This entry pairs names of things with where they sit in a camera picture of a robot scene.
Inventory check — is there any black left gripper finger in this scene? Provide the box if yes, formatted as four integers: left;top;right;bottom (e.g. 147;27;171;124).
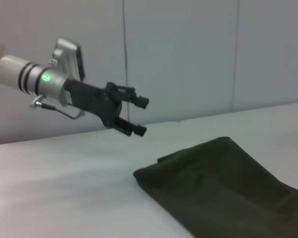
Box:
106;81;150;110
111;116;148;137

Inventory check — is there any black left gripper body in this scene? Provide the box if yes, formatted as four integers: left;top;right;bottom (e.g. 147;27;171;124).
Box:
64;78;124;129

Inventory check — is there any dark green t-shirt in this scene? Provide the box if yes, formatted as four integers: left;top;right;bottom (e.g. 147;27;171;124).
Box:
133;136;298;238

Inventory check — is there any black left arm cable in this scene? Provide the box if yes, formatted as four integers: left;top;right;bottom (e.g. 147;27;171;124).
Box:
29;93;86;120

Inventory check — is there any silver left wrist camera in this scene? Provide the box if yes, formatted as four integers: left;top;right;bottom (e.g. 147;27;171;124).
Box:
49;38;87;82

